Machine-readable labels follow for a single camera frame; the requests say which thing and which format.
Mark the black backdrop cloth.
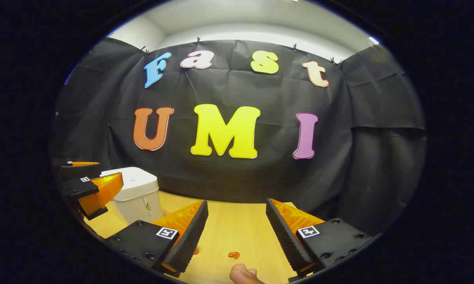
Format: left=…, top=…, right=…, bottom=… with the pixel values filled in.
left=51, top=37, right=426, bottom=237

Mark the wooden desktop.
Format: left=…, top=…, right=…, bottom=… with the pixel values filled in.
left=83, top=191, right=324, bottom=284

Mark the white desktop garbage bin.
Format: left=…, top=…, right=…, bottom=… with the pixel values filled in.
left=100, top=167, right=164, bottom=225

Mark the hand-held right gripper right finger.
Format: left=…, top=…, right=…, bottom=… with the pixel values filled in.
left=266, top=198, right=382, bottom=282

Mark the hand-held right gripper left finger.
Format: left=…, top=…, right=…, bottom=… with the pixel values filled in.
left=104, top=200, right=209, bottom=278

